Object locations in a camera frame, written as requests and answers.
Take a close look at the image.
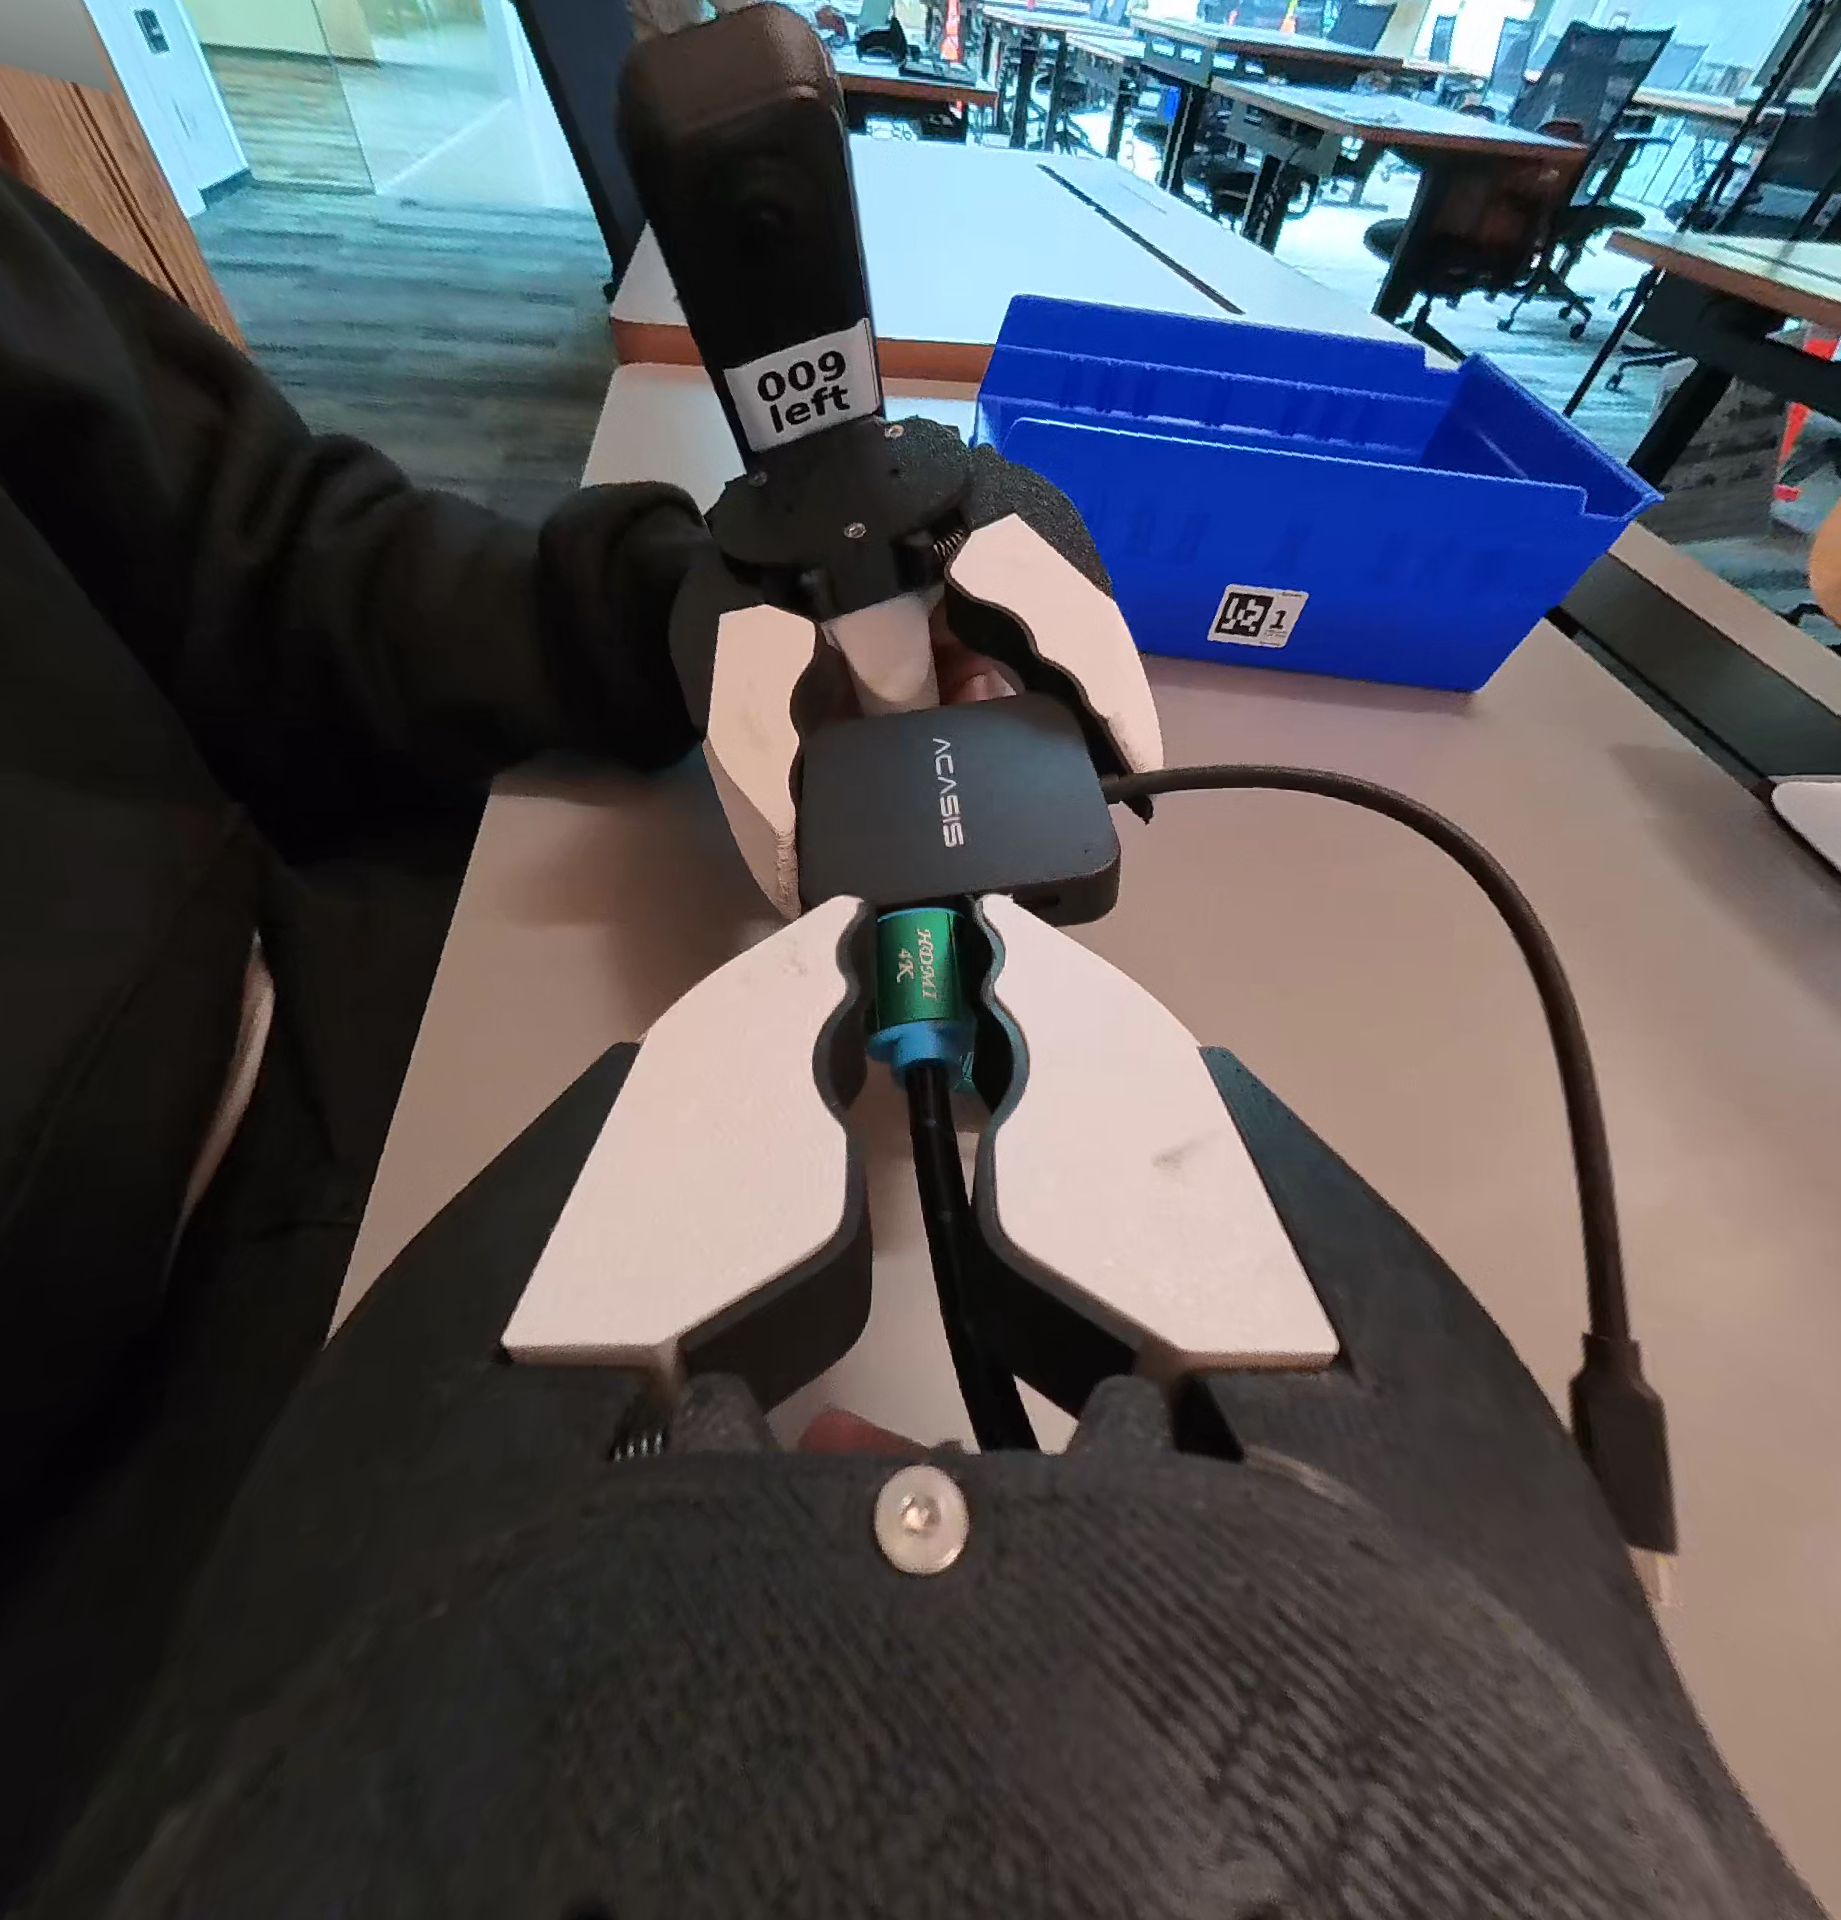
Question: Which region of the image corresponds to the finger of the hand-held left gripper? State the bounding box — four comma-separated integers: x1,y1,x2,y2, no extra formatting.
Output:
938,514,1168,782
701,596,832,920

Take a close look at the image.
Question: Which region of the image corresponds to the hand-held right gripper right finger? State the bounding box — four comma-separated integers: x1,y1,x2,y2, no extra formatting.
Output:
975,895,1343,1395

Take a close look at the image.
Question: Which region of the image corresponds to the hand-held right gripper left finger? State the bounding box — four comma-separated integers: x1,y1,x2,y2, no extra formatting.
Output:
502,895,874,1380

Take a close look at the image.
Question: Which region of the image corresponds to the black square video adapter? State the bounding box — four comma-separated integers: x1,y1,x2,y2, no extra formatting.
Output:
788,690,1682,1605

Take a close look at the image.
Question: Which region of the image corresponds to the black braided green-plug cable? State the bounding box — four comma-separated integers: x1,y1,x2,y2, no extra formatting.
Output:
860,900,1045,1459

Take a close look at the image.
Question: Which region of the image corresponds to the blue storage bin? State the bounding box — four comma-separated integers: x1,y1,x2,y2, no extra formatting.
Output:
968,293,1665,697

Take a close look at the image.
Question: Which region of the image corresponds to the person's left forearm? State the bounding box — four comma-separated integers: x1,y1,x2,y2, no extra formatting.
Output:
244,405,717,782

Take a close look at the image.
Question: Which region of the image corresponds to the white desk brown edge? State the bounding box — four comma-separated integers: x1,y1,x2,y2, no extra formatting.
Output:
608,134,1462,385

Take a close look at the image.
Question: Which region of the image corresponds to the grey desk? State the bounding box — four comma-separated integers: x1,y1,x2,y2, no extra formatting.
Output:
325,361,1841,1920

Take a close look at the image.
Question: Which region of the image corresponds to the brown background desk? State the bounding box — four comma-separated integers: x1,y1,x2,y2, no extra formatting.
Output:
1213,74,1589,325
1607,225,1841,482

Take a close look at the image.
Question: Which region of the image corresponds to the dark desk divider strip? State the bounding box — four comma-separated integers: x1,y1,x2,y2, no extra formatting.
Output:
1554,525,1841,790

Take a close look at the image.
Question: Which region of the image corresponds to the person's left hand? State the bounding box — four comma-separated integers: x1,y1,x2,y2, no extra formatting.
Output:
925,622,1022,710

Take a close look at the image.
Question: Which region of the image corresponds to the person's black hoodie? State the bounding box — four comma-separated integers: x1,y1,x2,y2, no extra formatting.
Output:
0,134,486,1920

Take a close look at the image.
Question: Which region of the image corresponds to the wooden pillar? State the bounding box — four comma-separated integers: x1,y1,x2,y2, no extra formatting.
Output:
0,52,246,354

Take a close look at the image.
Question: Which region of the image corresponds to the black mesh office chair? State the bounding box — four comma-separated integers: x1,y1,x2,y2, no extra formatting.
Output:
1505,22,1675,337

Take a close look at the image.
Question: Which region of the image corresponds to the silver stand base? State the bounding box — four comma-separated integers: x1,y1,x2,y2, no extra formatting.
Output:
1770,774,1841,913

